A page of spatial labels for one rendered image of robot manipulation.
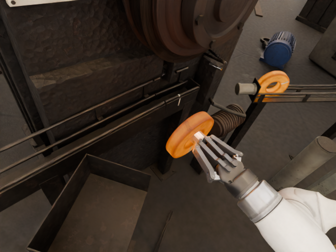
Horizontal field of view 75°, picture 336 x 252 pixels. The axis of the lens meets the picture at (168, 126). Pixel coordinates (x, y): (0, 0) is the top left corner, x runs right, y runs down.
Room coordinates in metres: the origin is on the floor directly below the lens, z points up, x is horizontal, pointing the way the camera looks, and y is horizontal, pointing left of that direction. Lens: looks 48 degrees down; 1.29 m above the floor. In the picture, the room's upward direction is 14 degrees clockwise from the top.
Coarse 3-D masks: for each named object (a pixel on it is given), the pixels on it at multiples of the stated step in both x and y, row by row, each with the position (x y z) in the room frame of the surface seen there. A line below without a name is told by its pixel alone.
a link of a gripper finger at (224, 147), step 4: (212, 136) 0.40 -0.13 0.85; (212, 140) 0.40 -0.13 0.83; (216, 140) 0.39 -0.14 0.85; (220, 140) 0.40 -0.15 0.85; (216, 144) 0.39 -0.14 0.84; (220, 144) 0.38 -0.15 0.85; (224, 144) 0.39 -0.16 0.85; (220, 148) 0.38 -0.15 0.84; (224, 148) 0.38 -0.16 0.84; (228, 148) 0.38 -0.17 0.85; (232, 148) 0.38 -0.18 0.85; (224, 152) 0.38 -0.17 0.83; (228, 152) 0.37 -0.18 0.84; (232, 152) 0.37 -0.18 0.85; (236, 152) 0.37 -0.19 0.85; (240, 152) 0.37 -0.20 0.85; (240, 156) 0.37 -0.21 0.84
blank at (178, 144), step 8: (200, 112) 0.43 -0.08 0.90; (192, 120) 0.39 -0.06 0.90; (200, 120) 0.40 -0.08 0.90; (208, 120) 0.42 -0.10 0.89; (176, 128) 0.37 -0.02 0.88; (184, 128) 0.37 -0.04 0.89; (192, 128) 0.37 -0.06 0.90; (200, 128) 0.40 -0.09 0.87; (208, 128) 0.44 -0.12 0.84; (176, 136) 0.36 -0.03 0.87; (184, 136) 0.35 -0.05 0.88; (168, 144) 0.35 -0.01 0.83; (176, 144) 0.34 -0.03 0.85; (184, 144) 0.37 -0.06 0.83; (192, 144) 0.41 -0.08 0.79; (176, 152) 0.35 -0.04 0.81; (184, 152) 0.39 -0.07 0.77
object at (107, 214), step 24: (96, 168) 0.33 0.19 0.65; (120, 168) 0.32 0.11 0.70; (72, 192) 0.23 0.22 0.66; (96, 192) 0.27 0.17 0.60; (120, 192) 0.29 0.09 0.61; (144, 192) 0.31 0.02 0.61; (48, 216) 0.14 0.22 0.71; (72, 216) 0.19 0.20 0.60; (96, 216) 0.20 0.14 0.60; (120, 216) 0.22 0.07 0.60; (48, 240) 0.11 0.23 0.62; (72, 240) 0.13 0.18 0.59; (96, 240) 0.14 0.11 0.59; (120, 240) 0.16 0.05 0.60
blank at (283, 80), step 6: (270, 72) 0.97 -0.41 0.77; (276, 72) 0.97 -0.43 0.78; (282, 72) 0.98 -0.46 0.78; (264, 78) 0.95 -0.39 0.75; (270, 78) 0.95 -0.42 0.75; (276, 78) 0.95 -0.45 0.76; (282, 78) 0.96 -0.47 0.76; (288, 78) 0.97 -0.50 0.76; (264, 84) 0.94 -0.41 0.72; (276, 84) 0.99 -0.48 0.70; (282, 84) 0.97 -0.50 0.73; (288, 84) 0.98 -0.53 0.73; (264, 90) 0.95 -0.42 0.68; (270, 90) 0.97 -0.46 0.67; (276, 90) 0.97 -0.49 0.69; (282, 90) 0.97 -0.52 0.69
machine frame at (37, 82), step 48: (0, 0) 0.43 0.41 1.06; (96, 0) 0.60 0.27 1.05; (0, 48) 0.46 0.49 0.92; (48, 48) 0.48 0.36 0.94; (96, 48) 0.59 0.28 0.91; (144, 48) 0.72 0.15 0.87; (48, 96) 0.41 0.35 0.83; (96, 96) 0.52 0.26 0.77; (48, 144) 0.48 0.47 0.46; (144, 144) 0.72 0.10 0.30
